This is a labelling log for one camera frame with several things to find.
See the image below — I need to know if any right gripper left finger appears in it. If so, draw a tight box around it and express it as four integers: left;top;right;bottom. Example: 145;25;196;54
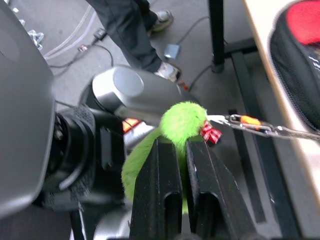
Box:
128;138;184;240

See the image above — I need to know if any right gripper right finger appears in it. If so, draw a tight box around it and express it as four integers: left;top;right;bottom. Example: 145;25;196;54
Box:
185;140;256;240

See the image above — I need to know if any green plush ring charm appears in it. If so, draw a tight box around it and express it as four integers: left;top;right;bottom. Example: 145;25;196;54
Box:
121;100;223;215

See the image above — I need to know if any silver charm chain clasp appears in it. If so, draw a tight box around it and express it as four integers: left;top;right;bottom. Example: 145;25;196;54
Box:
207;113;320;141

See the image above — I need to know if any black paddle case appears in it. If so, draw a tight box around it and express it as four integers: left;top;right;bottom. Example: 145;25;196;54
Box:
266;0;320;132

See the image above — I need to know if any small grey blue box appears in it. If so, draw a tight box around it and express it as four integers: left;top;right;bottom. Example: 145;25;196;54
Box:
163;43;182;60

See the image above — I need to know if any person in dark trousers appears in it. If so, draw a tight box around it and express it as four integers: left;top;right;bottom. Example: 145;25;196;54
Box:
87;0;181;83

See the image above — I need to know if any black table frame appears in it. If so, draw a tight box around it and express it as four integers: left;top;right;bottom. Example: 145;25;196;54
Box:
208;0;303;240

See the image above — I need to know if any black floor cable with adapter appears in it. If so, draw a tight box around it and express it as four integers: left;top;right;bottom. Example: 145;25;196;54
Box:
48;28;115;70

